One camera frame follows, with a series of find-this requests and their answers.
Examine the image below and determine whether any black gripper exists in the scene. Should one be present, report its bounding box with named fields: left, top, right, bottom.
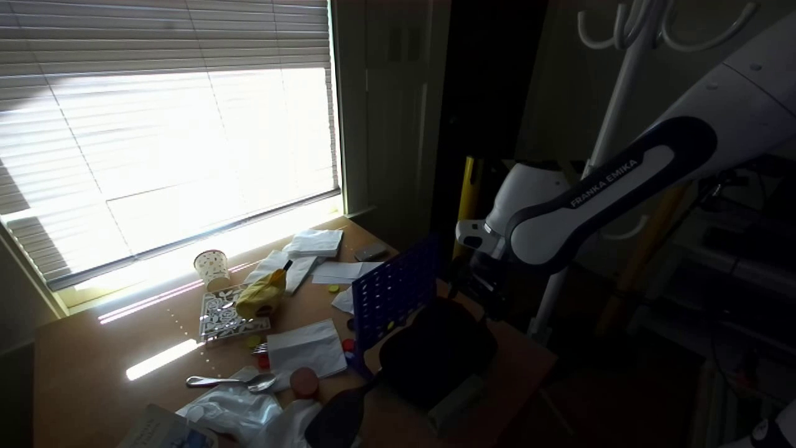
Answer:
left=452, top=245, right=518, bottom=317

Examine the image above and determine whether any yellow pole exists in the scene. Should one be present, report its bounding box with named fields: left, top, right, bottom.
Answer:
left=450, top=154, right=484, bottom=263

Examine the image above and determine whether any blue connect four grid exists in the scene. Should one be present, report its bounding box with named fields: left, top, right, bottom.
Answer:
left=348, top=240, right=443, bottom=381

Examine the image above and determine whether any gray stapler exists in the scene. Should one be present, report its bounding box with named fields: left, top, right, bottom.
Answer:
left=426, top=377, right=492, bottom=433

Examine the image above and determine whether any small white paper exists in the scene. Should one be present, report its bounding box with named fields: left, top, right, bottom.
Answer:
left=330, top=284, right=357, bottom=317

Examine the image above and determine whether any white paper sheet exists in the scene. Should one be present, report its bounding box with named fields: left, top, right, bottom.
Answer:
left=309, top=258, right=386, bottom=289

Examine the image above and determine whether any orange wooden pole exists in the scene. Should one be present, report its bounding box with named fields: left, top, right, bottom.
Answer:
left=595, top=185, right=691, bottom=333

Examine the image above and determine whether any white booklet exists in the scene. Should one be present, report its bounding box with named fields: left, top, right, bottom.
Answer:
left=283, top=230, right=345, bottom=261

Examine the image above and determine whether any white envelope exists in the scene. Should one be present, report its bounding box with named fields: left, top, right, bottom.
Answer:
left=280, top=251, right=320, bottom=297

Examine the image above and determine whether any large white paper napkin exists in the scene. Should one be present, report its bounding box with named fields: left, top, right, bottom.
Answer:
left=263, top=318, right=351, bottom=383

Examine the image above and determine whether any black round object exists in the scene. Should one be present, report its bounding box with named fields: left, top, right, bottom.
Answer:
left=304, top=386, right=367, bottom=448

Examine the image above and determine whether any pink round lid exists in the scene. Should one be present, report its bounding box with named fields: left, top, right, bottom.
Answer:
left=289, top=365, right=324, bottom=400

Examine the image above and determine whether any yellow snack bag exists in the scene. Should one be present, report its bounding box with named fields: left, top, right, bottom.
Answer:
left=234, top=267, right=289, bottom=321

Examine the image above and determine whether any metal spoon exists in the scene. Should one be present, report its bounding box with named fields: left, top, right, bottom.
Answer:
left=245, top=374, right=285, bottom=396
left=184, top=370, right=263, bottom=394

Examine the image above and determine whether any patterned foil packet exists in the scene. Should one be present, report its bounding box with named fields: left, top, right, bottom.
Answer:
left=197, top=289, right=273, bottom=345

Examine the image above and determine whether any dark metal shelf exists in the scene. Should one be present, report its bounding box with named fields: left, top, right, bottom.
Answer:
left=654, top=164, right=796, bottom=383

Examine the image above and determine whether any white rounded object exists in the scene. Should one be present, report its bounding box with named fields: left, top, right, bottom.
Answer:
left=729, top=396, right=796, bottom=448

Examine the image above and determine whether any white slatted window blind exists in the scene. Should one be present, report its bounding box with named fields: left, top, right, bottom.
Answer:
left=0, top=0, right=344, bottom=289

